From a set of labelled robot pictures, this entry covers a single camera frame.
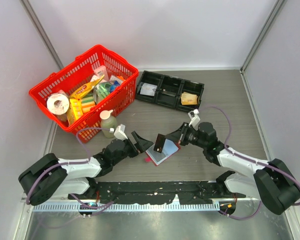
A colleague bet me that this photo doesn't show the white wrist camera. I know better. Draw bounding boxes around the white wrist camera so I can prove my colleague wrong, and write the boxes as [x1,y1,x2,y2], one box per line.
[109,124,128,141]
[188,109,201,127]

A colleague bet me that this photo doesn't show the toilet paper roll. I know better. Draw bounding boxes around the toilet paper roll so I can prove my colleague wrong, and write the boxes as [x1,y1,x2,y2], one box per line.
[46,93,70,116]

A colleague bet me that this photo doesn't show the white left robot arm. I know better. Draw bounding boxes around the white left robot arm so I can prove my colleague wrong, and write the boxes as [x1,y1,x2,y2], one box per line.
[18,124,153,206]

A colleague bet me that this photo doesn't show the black three-compartment tray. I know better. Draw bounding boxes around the black three-compartment tray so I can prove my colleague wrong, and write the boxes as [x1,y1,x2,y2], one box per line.
[135,71,205,112]

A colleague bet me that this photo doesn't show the dark credit card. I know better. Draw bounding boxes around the dark credit card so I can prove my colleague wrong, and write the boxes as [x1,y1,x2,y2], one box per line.
[153,133,166,153]

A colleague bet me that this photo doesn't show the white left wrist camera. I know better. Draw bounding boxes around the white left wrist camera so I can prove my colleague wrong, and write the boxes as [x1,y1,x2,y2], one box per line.
[109,124,128,141]

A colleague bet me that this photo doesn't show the pink white box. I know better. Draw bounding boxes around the pink white box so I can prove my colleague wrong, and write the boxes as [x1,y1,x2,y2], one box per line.
[93,65,109,80]

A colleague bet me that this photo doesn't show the yellow box in basket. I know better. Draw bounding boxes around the yellow box in basket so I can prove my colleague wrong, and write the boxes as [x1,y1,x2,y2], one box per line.
[66,98,84,125]

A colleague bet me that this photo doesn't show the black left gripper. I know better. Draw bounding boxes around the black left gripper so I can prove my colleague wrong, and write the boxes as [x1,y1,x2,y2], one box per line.
[112,131,153,166]

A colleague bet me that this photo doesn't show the slotted cable duct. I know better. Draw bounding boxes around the slotted cable duct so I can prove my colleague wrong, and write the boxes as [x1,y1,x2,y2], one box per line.
[33,201,220,213]

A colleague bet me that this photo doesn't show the red plastic shopping basket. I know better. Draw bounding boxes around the red plastic shopping basket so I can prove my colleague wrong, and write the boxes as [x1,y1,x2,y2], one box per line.
[29,44,139,143]

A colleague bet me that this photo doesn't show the dark card in tray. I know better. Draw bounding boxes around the dark card in tray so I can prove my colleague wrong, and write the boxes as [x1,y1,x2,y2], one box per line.
[162,91,176,97]

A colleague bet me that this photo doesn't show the green soap pump bottle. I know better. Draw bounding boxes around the green soap pump bottle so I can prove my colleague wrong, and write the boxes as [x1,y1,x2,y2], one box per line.
[99,109,118,139]

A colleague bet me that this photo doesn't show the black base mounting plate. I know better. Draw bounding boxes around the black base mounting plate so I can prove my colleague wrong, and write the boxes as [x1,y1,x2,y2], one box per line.
[75,181,245,205]

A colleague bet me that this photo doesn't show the yellow snack bag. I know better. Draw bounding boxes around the yellow snack bag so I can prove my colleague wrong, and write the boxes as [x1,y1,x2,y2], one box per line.
[69,74,105,99]

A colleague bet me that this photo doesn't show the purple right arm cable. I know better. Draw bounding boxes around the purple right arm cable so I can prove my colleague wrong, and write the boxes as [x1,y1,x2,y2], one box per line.
[197,105,300,221]

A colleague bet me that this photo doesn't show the yellow green sponge pack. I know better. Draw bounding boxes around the yellow green sponge pack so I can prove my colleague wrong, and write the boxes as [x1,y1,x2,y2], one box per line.
[80,95,96,113]

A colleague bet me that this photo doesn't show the red leather card holder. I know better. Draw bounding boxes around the red leather card holder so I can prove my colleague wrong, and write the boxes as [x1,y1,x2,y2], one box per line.
[145,139,180,166]

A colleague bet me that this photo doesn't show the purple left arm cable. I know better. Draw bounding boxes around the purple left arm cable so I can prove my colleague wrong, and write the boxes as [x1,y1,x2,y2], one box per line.
[26,127,116,218]

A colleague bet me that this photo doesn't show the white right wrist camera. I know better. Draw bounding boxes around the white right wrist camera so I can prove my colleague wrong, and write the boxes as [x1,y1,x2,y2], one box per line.
[188,109,201,127]

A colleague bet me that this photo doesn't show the green packaged item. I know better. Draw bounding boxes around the green packaged item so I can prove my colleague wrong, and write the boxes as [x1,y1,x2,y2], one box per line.
[93,82,115,103]

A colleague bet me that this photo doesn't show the white cards in tray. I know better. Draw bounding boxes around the white cards in tray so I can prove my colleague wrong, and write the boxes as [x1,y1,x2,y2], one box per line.
[140,83,157,97]

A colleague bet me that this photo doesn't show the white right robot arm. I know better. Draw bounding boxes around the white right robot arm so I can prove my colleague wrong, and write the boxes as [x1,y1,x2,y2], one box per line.
[165,122,300,215]

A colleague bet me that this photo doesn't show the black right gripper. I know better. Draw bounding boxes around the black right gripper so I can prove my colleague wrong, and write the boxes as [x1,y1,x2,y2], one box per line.
[165,122,207,149]

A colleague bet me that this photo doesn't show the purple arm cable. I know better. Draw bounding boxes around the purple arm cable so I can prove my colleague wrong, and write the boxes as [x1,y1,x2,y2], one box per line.
[197,105,300,221]
[26,127,116,218]

